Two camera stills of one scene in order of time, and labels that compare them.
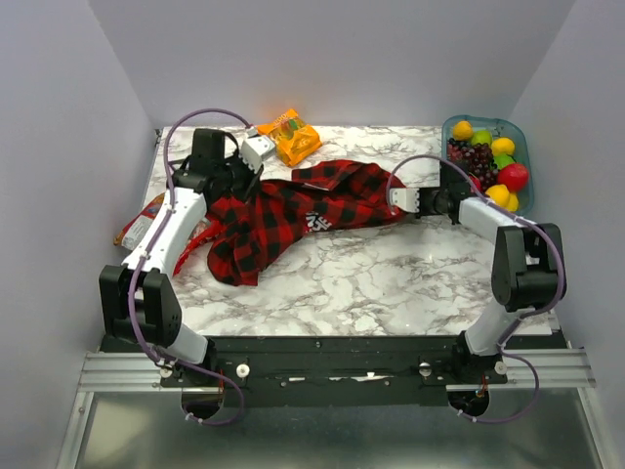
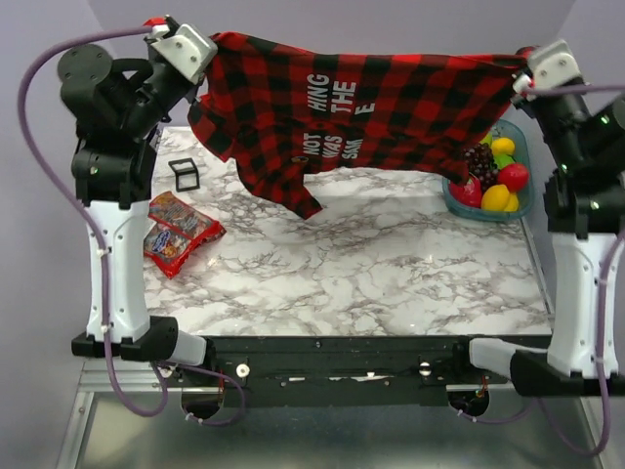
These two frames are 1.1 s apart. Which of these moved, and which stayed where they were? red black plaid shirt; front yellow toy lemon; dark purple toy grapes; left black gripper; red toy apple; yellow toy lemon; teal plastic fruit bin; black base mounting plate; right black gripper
Moved: right black gripper; red black plaid shirt; left black gripper
Stayed: black base mounting plate; red toy apple; front yellow toy lemon; teal plastic fruit bin; yellow toy lemon; dark purple toy grapes
